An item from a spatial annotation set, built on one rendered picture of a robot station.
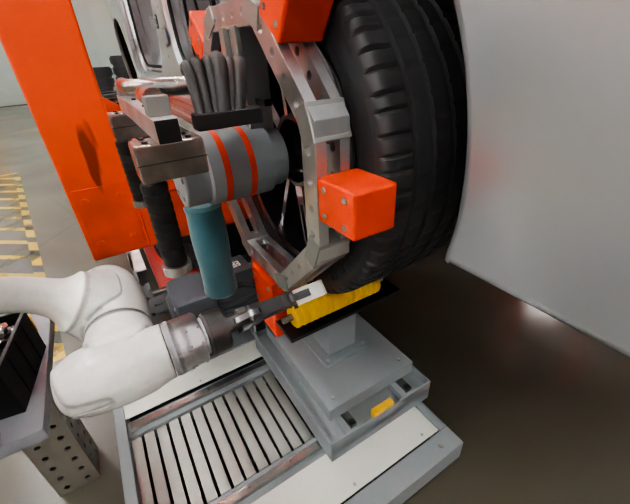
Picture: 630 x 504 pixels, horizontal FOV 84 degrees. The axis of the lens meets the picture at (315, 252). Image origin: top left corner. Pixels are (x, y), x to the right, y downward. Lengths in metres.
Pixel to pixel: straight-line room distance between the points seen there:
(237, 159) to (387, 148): 0.29
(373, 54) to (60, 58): 0.79
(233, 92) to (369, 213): 0.24
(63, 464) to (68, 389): 0.70
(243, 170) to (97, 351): 0.38
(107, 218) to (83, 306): 0.55
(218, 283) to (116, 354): 0.41
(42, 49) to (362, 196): 0.87
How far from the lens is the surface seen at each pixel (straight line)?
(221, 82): 0.52
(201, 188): 0.68
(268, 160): 0.70
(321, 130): 0.51
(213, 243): 0.88
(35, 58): 1.12
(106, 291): 0.68
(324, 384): 1.06
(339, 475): 1.09
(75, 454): 1.27
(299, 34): 0.57
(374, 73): 0.54
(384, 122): 0.52
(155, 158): 0.51
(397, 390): 1.13
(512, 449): 1.32
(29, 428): 0.92
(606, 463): 1.41
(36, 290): 0.68
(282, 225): 0.95
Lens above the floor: 1.05
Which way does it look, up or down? 30 degrees down
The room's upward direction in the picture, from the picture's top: 3 degrees counter-clockwise
